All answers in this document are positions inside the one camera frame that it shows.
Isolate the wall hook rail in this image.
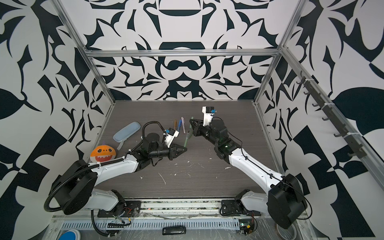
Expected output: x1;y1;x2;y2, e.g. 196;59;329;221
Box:
297;76;369;159

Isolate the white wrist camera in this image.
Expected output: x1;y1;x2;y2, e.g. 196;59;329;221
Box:
164;128;179;148
202;107;216;127

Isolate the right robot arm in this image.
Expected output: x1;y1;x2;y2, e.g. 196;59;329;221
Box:
190;118;308;229

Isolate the black rectangular device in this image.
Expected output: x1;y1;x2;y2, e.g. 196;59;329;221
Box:
162;226;187;236

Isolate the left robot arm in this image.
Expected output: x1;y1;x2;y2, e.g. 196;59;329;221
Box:
44;121;187;217

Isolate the orange shark plush toy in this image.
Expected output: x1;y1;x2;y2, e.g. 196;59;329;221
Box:
90;145;117;163

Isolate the pink fountain pen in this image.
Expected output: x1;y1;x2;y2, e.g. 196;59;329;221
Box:
181;117;186;134

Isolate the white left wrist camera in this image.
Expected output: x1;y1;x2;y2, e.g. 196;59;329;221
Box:
164;128;179;148

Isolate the light blue pencil case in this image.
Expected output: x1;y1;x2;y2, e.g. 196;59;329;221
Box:
113;122;141;143

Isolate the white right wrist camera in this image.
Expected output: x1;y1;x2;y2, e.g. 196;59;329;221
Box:
202;107;216;127

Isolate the blue pen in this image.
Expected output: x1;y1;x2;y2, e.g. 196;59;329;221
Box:
177;119;182;132

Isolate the blue round lid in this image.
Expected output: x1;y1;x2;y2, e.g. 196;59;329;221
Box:
58;230;81;240

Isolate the tape roll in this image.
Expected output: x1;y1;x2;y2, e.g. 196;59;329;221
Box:
275;224;298;240

